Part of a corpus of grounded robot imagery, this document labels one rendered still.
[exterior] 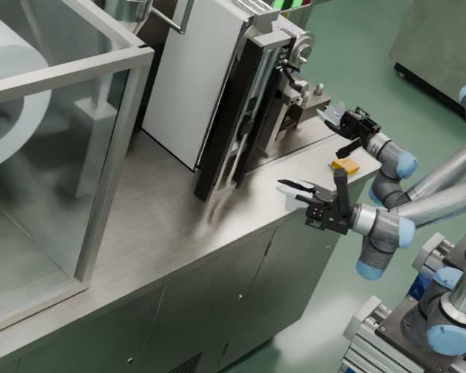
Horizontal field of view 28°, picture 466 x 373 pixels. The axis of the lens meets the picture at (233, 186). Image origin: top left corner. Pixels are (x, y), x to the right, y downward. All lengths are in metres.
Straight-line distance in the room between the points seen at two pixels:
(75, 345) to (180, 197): 0.57
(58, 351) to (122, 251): 0.31
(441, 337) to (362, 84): 3.35
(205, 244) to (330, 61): 3.35
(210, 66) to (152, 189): 0.39
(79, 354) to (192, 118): 0.79
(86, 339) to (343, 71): 3.62
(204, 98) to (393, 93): 3.12
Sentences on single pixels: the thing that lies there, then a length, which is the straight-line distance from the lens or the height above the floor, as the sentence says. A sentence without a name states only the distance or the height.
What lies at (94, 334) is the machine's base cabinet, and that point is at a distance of 2.47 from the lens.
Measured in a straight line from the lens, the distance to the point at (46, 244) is 2.13.
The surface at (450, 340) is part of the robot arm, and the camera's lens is 2.52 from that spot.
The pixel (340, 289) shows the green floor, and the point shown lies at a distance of 4.09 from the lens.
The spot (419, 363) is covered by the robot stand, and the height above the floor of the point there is 0.81.
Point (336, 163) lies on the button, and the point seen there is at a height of 0.92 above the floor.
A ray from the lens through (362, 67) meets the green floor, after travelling 5.90.
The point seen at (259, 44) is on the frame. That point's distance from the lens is 2.46.
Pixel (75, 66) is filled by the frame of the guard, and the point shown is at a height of 1.60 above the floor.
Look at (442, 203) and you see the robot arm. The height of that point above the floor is 1.28.
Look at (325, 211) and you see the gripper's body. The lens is 2.33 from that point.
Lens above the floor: 2.54
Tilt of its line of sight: 35 degrees down
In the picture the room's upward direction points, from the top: 21 degrees clockwise
